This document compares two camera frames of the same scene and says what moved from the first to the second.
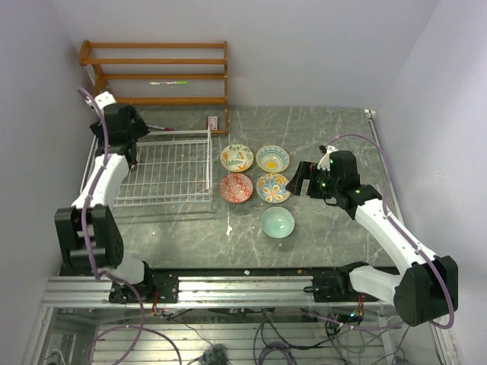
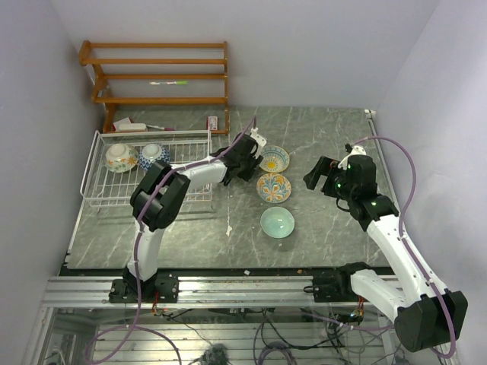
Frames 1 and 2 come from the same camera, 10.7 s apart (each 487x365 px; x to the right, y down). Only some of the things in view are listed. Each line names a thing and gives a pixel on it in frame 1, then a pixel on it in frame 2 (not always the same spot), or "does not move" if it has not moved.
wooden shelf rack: x=85 y=58 does not move
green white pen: x=170 y=83 does not move
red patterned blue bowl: x=236 y=188 to x=152 y=153
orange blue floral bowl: x=271 y=188 does not move
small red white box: x=211 y=122 does not move
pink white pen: x=167 y=128 does not move
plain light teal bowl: x=278 y=222 does not move
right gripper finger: x=298 y=185 to x=312 y=179
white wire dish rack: x=173 y=168 does not move
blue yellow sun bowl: x=272 y=158 does not move
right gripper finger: x=305 y=171 to x=326 y=166
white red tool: x=104 y=99 to x=260 y=141
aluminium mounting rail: x=192 y=292 does not move
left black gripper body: x=97 y=128 to x=249 y=166
